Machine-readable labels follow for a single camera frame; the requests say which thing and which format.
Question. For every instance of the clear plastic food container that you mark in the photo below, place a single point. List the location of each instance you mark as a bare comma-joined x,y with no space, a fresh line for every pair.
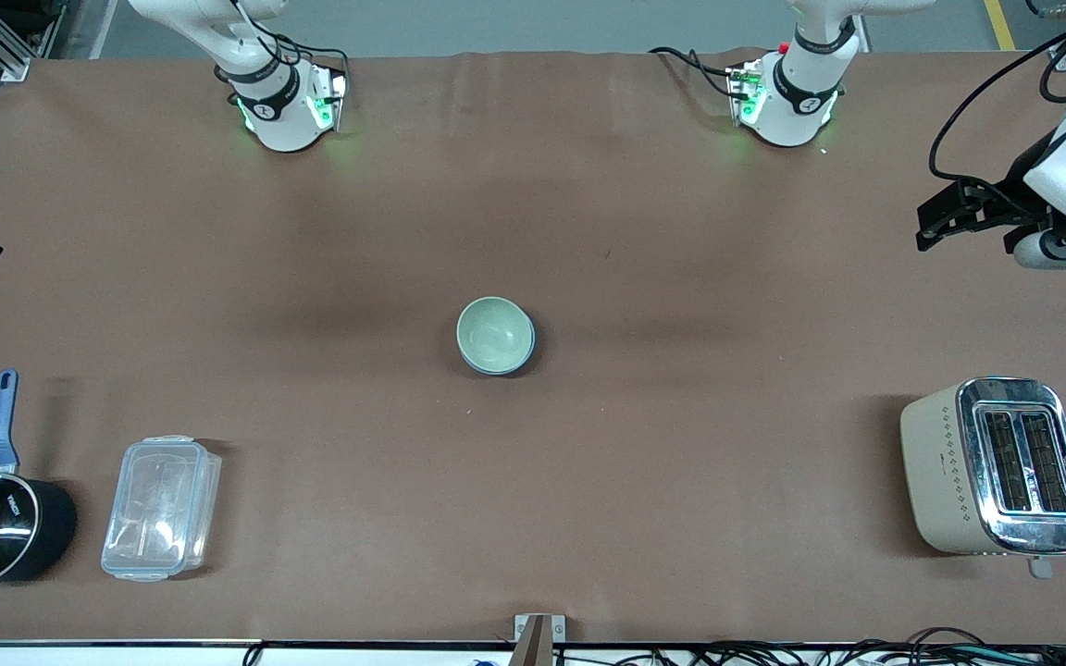
163,509

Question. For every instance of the metal table edge bracket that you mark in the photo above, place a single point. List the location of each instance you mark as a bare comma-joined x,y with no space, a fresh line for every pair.
533,643

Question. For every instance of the beige chrome toaster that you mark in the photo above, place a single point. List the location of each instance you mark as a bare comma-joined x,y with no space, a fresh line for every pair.
940,490

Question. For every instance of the blue ceramic bowl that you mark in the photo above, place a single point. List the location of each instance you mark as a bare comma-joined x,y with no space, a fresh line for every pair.
519,366

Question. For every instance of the green ceramic bowl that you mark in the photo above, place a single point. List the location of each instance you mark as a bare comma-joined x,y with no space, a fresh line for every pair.
494,331

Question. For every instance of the brown table cover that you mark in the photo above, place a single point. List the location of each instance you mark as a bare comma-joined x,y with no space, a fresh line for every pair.
533,231

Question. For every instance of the metal base connector plate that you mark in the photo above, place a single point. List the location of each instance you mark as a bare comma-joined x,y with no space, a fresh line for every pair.
741,92
334,97

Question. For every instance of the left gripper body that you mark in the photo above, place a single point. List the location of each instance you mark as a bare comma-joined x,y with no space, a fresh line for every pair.
1020,188

